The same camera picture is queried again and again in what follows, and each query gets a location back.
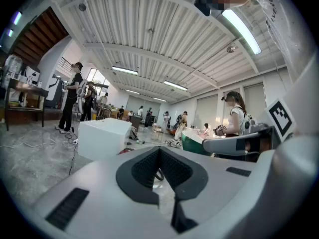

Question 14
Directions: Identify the wooden chair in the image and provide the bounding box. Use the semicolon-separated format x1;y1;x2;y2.
151;124;164;142

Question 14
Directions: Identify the green bathtub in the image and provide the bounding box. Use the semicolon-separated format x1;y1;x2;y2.
181;129;212;156

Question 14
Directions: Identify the white floor cable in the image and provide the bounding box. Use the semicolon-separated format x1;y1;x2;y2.
0;137;78;149

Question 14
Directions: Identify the black head-mounted camera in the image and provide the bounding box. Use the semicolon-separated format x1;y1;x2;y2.
194;0;212;16

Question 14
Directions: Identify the white bathtub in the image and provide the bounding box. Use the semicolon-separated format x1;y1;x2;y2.
78;118;133;162

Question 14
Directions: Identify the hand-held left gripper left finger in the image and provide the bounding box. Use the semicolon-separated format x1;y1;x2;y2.
116;145;160;207

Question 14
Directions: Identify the person's white printed shirt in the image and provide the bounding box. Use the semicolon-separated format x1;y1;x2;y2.
246;0;319;84

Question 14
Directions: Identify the dark wooden table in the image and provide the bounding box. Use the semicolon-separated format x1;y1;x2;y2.
4;78;50;131

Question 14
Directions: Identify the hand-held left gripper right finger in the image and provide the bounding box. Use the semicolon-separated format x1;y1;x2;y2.
159;145;209;235

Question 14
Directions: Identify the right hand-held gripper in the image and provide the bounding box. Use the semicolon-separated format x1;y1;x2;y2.
203;98;297;156

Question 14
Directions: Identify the black floor cable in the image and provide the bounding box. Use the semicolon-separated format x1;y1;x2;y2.
68;125;78;176

